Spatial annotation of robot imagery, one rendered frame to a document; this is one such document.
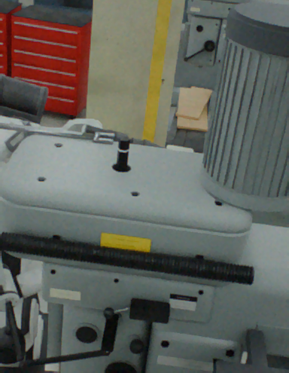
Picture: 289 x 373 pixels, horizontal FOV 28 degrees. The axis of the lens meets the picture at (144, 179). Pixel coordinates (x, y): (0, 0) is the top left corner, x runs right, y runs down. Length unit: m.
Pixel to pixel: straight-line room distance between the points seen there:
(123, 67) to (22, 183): 1.86
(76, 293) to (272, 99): 0.51
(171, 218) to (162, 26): 1.85
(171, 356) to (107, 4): 1.91
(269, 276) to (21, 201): 0.48
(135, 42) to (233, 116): 1.85
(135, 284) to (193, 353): 0.20
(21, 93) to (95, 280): 0.79
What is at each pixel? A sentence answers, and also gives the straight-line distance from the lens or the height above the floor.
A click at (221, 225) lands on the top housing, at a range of 1.00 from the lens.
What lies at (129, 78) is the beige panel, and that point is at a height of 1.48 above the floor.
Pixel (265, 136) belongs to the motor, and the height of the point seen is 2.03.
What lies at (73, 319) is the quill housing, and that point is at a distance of 1.21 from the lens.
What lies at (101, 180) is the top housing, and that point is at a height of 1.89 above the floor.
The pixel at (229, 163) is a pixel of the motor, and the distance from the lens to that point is 1.00.
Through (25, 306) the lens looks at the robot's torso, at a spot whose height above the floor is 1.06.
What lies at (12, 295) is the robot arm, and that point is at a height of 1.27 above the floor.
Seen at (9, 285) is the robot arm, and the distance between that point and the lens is 1.76.
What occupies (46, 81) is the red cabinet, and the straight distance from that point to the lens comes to 5.95.
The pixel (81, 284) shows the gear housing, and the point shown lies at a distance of 1.11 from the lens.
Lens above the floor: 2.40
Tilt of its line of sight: 29 degrees down
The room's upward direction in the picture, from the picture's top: 7 degrees clockwise
